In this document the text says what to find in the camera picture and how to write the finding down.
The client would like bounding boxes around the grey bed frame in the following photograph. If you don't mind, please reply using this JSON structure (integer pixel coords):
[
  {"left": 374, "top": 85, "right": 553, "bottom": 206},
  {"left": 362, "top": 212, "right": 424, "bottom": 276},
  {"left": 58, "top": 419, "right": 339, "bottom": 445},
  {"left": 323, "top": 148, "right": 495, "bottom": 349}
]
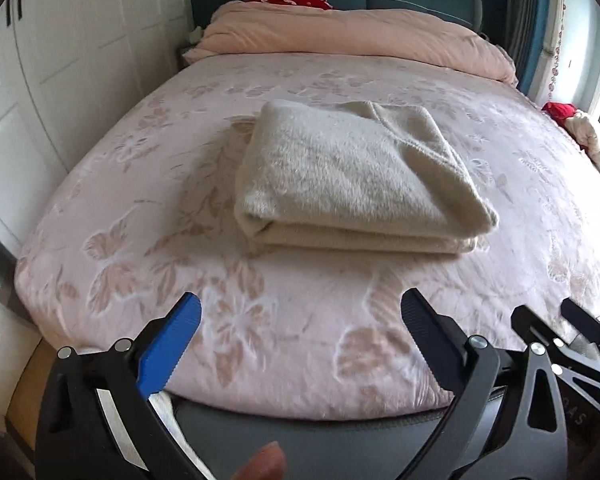
[{"left": 172, "top": 397, "right": 481, "bottom": 480}]

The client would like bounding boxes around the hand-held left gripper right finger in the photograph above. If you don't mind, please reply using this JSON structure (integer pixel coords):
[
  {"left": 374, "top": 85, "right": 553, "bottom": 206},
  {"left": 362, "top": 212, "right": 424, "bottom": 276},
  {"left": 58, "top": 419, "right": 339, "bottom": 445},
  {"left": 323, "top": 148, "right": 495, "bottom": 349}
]
[{"left": 401, "top": 288, "right": 568, "bottom": 480}]

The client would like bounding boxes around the pink bead string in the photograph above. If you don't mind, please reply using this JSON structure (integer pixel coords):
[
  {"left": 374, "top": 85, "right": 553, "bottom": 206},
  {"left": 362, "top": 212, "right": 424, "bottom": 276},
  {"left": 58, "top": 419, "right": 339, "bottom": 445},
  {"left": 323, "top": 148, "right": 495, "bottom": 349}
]
[{"left": 546, "top": 7, "right": 564, "bottom": 107}]

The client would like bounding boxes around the person's left hand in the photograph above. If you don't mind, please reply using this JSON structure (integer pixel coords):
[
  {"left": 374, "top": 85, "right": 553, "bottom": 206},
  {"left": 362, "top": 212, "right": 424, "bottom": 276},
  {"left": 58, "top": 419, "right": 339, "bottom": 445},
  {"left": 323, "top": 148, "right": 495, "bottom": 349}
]
[{"left": 230, "top": 442, "right": 287, "bottom": 480}]

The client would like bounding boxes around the pink duvet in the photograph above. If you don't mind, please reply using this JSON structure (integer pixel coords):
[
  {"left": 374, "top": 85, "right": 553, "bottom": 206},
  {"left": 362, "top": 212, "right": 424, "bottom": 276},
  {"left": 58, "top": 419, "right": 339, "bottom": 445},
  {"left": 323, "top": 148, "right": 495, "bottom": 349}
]
[{"left": 182, "top": 0, "right": 518, "bottom": 86}]

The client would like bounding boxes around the pink floral bedspread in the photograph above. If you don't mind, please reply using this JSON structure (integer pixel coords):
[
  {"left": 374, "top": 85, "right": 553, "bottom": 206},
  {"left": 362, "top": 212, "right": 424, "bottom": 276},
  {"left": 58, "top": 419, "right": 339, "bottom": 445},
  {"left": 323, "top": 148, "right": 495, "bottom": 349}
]
[{"left": 15, "top": 52, "right": 600, "bottom": 421}]

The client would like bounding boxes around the grey pleated curtain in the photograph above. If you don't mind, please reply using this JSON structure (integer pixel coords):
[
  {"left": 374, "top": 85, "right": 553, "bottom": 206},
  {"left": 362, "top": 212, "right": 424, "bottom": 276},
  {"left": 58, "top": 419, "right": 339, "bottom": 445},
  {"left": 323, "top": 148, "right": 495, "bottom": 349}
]
[{"left": 505, "top": 0, "right": 553, "bottom": 92}]

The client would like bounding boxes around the white wardrobe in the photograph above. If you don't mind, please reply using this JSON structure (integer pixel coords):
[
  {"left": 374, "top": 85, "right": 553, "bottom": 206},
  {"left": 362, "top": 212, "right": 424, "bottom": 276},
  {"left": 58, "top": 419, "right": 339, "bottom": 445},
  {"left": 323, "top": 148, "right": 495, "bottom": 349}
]
[{"left": 0, "top": 0, "right": 193, "bottom": 261}]

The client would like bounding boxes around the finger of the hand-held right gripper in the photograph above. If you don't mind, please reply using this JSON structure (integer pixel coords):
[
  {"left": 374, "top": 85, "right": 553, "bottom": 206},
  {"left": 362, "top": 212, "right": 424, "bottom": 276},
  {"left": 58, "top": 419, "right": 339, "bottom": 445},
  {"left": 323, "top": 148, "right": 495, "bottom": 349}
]
[
  {"left": 561, "top": 298, "right": 600, "bottom": 361},
  {"left": 511, "top": 305, "right": 600, "bottom": 413}
]

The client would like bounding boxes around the red cloth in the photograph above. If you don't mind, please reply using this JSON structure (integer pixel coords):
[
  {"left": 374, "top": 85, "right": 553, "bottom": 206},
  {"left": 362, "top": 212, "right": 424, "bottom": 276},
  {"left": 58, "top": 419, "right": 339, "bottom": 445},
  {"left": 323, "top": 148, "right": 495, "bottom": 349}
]
[{"left": 542, "top": 101, "right": 579, "bottom": 124}]

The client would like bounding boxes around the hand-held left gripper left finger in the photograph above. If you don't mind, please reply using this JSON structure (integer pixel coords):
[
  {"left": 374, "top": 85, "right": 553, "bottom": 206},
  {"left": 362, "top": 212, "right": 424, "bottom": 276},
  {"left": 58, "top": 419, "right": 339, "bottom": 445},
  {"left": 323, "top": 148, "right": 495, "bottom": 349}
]
[{"left": 35, "top": 291, "right": 208, "bottom": 480}]

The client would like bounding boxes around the cream knit sweater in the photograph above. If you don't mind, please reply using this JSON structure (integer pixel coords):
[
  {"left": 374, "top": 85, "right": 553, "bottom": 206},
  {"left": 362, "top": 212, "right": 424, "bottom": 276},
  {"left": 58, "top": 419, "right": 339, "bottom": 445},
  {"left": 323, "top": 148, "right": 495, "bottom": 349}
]
[{"left": 233, "top": 100, "right": 500, "bottom": 256}]

